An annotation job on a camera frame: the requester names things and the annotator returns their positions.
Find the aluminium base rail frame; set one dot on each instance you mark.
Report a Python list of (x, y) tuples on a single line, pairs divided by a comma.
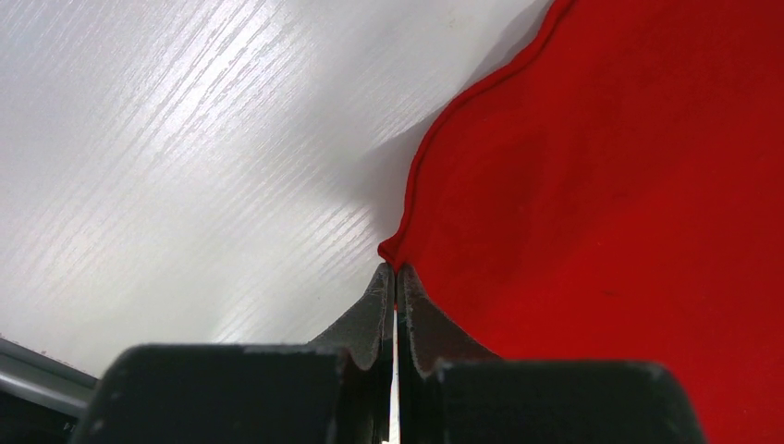
[(42, 399)]

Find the red t shirt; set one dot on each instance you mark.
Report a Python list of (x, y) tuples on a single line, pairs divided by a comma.
[(616, 191)]

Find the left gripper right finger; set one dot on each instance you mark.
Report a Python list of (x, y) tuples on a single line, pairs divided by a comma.
[(454, 390)]

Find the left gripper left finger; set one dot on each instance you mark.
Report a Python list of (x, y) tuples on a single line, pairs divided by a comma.
[(332, 389)]

